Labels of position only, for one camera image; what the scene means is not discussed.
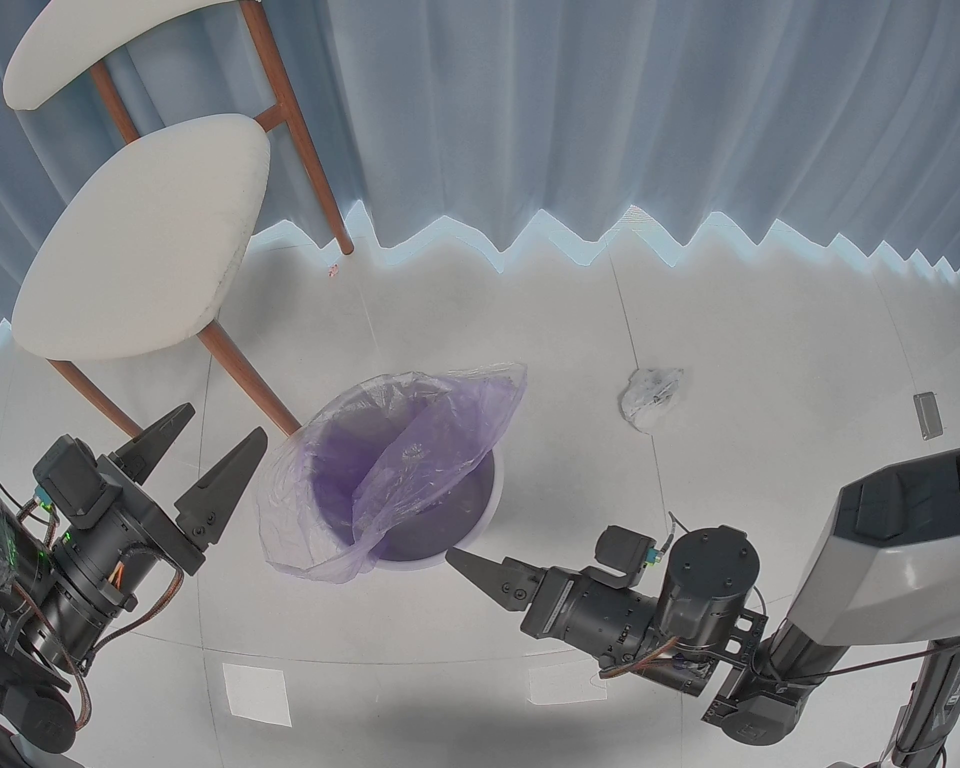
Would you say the white padded wooden chair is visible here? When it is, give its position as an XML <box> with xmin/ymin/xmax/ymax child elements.
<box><xmin>3</xmin><ymin>0</ymin><xmax>355</xmax><ymax>451</ymax></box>

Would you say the white trash bin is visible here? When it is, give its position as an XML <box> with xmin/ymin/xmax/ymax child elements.
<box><xmin>300</xmin><ymin>390</ymin><xmax>498</xmax><ymax>575</ymax></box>

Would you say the white plastic wrapper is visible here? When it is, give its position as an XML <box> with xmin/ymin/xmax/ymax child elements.
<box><xmin>619</xmin><ymin>365</ymin><xmax>685</xmax><ymax>432</ymax></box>

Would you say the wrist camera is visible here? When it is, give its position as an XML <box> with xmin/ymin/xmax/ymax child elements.
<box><xmin>32</xmin><ymin>435</ymin><xmax>125</xmax><ymax>526</ymax></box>
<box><xmin>596</xmin><ymin>525</ymin><xmax>663</xmax><ymax>594</ymax></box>

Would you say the pale blue curtain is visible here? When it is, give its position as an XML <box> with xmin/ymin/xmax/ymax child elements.
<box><xmin>0</xmin><ymin>0</ymin><xmax>960</xmax><ymax>324</ymax></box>

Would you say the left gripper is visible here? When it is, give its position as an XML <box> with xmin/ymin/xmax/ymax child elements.
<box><xmin>51</xmin><ymin>402</ymin><xmax>270</xmax><ymax>614</ymax></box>

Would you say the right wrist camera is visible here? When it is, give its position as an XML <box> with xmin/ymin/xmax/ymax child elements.
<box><xmin>596</xmin><ymin>525</ymin><xmax>663</xmax><ymax>594</ymax></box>

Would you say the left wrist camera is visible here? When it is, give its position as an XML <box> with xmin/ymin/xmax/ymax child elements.
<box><xmin>32</xmin><ymin>435</ymin><xmax>125</xmax><ymax>526</ymax></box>

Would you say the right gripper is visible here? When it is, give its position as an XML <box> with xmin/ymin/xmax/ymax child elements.
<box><xmin>444</xmin><ymin>547</ymin><xmax>665</xmax><ymax>661</ymax></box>

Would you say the purple plastic bag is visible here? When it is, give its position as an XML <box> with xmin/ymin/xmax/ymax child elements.
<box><xmin>255</xmin><ymin>360</ymin><xmax>530</xmax><ymax>585</ymax></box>

